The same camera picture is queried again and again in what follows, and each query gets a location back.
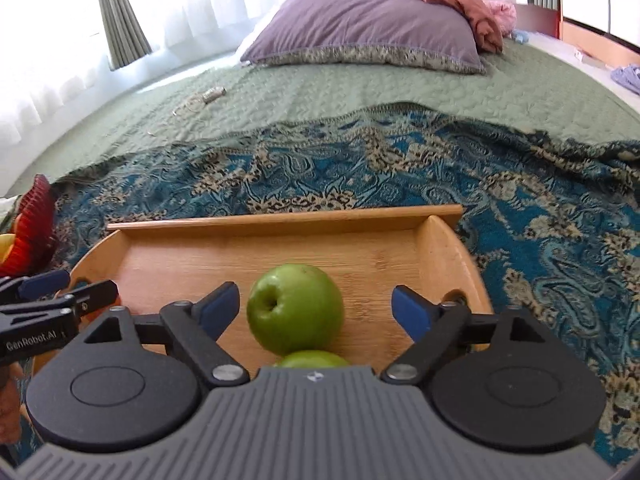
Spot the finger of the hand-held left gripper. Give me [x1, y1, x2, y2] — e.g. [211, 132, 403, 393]
[0, 280, 120, 322]
[0, 269, 71, 307]

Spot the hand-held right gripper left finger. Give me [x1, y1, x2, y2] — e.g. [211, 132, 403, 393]
[82, 281, 251, 389]

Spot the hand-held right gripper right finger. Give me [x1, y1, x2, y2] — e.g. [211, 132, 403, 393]
[380, 284, 556, 389]

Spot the wooden tray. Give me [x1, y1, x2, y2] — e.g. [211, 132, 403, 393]
[55, 204, 494, 377]

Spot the large green apple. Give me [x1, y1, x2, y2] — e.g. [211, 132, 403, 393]
[246, 263, 345, 357]

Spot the red pleated basket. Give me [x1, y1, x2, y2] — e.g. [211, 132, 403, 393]
[0, 173, 57, 279]

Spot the blue paisley blanket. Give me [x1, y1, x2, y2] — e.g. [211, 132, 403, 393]
[0, 102, 640, 472]

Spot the small bottle on bed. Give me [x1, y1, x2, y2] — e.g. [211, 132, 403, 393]
[172, 86, 227, 117]

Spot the green quilted bedspread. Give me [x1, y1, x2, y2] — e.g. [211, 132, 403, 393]
[9, 34, 640, 197]

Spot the purple pillow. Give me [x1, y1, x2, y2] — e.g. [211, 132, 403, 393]
[239, 0, 486, 75]

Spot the pink plush cloth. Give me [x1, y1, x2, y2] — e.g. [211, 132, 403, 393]
[487, 1, 517, 37]

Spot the light blue cloth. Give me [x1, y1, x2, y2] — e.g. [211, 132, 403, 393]
[610, 63, 640, 96]

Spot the wooden headboard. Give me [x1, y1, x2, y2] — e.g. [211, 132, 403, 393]
[510, 2, 640, 77]

